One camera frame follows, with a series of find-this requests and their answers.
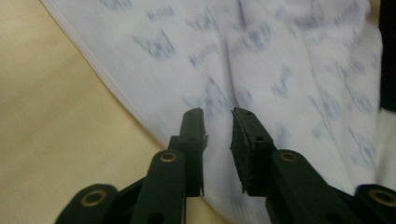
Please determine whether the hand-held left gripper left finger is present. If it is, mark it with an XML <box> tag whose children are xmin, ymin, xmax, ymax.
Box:
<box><xmin>167</xmin><ymin>106</ymin><xmax>209</xmax><ymax>198</ymax></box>

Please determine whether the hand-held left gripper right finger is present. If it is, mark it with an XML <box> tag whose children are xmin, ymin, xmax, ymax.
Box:
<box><xmin>229</xmin><ymin>106</ymin><xmax>278</xmax><ymax>198</ymax></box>

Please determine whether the white towel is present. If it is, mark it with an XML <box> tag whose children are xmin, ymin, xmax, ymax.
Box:
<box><xmin>41</xmin><ymin>0</ymin><xmax>396</xmax><ymax>224</ymax></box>

